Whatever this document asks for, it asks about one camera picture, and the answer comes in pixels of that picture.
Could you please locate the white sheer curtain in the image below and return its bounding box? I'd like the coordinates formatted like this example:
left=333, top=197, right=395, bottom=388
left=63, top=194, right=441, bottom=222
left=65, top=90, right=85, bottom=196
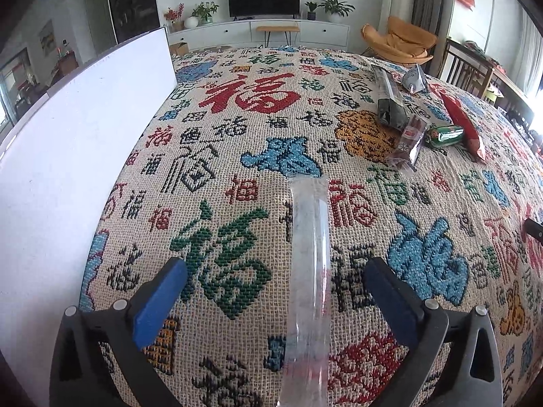
left=515, top=8, right=543, bottom=94

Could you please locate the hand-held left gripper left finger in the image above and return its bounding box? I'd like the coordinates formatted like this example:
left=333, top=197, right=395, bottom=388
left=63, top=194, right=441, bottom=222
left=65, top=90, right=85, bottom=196
left=49, top=256, right=188, bottom=407

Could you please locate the grey curtain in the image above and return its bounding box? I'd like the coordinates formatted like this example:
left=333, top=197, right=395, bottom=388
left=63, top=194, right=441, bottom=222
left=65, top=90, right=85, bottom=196
left=413, top=0, right=450, bottom=39

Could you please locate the green potted plant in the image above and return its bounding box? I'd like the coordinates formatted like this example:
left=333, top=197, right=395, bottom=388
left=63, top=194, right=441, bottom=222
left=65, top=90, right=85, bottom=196
left=191, top=1, right=220, bottom=25

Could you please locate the wooden stool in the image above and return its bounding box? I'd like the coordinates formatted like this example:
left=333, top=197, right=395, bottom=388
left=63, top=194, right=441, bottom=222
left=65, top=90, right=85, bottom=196
left=256, top=25, right=300, bottom=48

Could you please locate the printed woven blanket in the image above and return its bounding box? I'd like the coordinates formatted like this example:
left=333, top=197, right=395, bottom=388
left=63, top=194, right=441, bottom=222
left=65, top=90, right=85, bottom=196
left=78, top=44, right=543, bottom=407

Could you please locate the silver foil packet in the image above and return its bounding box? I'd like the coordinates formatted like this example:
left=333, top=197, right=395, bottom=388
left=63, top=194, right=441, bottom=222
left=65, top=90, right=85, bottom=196
left=401, top=64, right=429, bottom=94

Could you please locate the green snack packet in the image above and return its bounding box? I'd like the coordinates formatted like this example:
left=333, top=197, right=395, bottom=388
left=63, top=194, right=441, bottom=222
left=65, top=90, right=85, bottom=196
left=424, top=124, right=465, bottom=149

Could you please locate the white television cabinet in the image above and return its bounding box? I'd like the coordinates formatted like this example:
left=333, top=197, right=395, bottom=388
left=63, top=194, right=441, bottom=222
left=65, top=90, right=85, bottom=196
left=167, top=19, right=351, bottom=54

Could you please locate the white cardboard box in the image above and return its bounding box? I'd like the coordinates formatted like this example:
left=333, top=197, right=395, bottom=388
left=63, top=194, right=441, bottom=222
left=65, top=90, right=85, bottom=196
left=0, top=26, right=178, bottom=407

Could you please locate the framed wall picture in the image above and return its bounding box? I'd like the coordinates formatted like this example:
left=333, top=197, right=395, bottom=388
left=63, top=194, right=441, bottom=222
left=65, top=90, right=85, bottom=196
left=39, top=20, right=56, bottom=55

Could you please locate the wooden dining chair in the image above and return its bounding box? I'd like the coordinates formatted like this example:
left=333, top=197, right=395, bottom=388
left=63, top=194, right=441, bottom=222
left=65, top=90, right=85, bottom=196
left=55, top=51, right=79, bottom=81

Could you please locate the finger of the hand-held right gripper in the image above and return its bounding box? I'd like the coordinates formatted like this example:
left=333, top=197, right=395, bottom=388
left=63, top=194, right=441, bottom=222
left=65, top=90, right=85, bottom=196
left=524, top=218, right=543, bottom=243

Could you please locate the red snack packet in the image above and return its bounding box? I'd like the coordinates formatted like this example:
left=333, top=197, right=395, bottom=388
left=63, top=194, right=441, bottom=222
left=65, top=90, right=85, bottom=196
left=439, top=91, right=486, bottom=164

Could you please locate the clear packet of brown snacks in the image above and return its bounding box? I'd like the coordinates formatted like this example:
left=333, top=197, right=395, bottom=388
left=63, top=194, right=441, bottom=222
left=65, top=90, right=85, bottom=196
left=386, top=114, right=427, bottom=174

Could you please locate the orange cake packet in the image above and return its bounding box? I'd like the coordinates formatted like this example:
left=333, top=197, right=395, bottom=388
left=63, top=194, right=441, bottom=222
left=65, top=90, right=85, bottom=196
left=282, top=177, right=332, bottom=407

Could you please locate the dark striped packet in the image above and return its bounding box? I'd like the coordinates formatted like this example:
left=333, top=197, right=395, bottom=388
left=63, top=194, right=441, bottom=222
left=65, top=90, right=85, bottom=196
left=372, top=64, right=418, bottom=130

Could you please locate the orange lounge chair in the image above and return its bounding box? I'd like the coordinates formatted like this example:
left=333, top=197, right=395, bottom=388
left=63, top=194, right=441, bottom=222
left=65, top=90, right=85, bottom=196
left=361, top=16, right=437, bottom=66

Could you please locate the black television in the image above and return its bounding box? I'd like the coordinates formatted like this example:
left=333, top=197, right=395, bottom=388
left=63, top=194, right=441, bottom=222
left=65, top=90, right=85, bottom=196
left=227, top=0, right=302, bottom=20

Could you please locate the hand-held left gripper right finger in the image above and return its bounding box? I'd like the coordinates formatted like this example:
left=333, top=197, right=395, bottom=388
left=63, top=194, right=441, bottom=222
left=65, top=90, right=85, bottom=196
left=362, top=256, right=503, bottom=407

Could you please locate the red flower arrangement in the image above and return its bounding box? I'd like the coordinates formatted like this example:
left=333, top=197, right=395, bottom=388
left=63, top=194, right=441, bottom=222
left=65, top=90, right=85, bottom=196
left=163, top=3, right=185, bottom=31

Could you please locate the black glass cabinet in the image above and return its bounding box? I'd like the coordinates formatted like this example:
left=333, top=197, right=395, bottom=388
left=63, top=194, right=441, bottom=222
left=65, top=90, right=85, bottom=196
left=105, top=0, right=161, bottom=45

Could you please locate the leafy plant in white pot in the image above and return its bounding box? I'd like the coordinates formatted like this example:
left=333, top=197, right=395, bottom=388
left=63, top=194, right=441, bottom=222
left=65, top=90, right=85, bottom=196
left=318, top=0, right=356, bottom=23

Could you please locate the dark wooden bench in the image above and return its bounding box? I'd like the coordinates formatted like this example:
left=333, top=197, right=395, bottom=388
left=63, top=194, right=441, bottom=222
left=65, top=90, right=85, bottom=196
left=439, top=38, right=535, bottom=123

